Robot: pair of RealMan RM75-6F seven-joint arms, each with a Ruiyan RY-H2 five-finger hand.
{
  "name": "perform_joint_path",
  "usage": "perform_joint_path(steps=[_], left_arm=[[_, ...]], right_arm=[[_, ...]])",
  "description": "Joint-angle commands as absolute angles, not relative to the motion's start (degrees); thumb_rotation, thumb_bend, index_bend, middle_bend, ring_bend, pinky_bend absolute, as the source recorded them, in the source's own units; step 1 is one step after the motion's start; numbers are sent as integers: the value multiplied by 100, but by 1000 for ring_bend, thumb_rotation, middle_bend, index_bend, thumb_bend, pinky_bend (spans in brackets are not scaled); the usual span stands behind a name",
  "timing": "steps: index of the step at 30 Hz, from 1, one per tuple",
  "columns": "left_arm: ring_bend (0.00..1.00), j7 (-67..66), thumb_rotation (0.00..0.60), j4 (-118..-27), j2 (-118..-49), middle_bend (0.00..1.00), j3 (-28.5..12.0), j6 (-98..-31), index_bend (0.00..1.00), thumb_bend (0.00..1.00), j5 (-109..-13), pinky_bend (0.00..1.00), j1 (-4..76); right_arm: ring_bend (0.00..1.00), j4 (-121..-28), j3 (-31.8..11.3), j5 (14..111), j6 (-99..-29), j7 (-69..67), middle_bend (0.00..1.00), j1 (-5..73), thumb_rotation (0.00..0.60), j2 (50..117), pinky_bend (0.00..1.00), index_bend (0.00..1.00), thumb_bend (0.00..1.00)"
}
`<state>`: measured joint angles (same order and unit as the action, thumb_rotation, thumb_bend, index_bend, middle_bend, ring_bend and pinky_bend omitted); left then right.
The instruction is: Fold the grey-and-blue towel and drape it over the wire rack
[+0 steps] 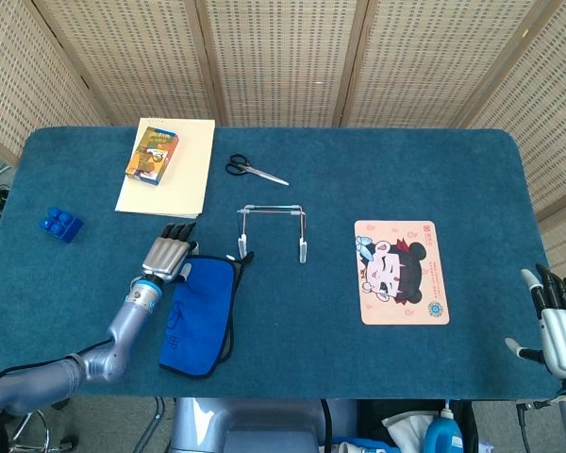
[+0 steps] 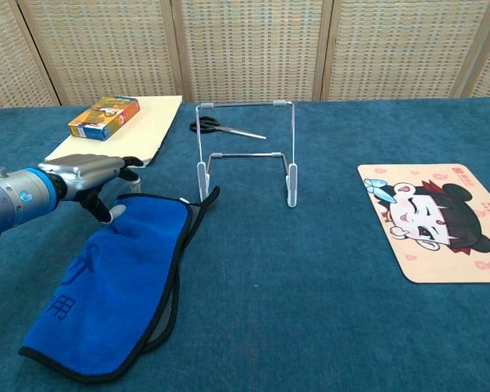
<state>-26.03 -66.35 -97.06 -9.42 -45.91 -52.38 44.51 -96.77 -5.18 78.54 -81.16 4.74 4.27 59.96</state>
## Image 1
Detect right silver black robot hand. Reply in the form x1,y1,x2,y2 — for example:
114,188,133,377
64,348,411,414
504,262,566,378

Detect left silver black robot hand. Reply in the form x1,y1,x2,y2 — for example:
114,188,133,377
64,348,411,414
141,221,200,284

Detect blue and grey cloth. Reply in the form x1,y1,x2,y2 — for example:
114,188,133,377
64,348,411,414
158,255,256,380

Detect beige paper folder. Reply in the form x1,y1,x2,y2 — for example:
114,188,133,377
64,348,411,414
114,117,217,221

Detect orange blue carton box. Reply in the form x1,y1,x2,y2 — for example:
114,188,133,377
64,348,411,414
125,126,180,187

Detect blue toy building block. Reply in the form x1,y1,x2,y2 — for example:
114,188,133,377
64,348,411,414
39,207,85,244

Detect blue white plastic bottle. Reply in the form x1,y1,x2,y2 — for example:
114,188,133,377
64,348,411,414
423,399,466,453

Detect teal carpet table cover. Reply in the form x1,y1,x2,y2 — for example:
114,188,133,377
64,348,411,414
0,126,566,400

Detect cartoon girl mouse pad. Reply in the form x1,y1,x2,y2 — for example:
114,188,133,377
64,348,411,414
354,219,451,327

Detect white cloth pouch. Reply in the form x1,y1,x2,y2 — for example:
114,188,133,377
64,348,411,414
381,409,442,447

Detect grey robot torso base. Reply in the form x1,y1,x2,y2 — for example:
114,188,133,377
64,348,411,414
169,397,334,453

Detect chrome stool base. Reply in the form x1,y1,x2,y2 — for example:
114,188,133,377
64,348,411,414
16,394,79,453

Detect woven wooden folding screen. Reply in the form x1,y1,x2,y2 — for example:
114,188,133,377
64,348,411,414
0,0,566,270

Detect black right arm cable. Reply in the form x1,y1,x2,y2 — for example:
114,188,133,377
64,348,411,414
515,399,565,453

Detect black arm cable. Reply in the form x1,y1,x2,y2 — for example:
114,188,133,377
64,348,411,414
515,399,565,453
0,338,113,411

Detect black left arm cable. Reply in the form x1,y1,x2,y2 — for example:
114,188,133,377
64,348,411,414
0,338,113,411

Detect black handled scissors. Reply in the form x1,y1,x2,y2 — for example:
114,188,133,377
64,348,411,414
225,153,291,187

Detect small metal rack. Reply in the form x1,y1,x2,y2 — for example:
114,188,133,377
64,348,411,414
236,203,308,264

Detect black torso cable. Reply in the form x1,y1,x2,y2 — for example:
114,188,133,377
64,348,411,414
321,398,335,453

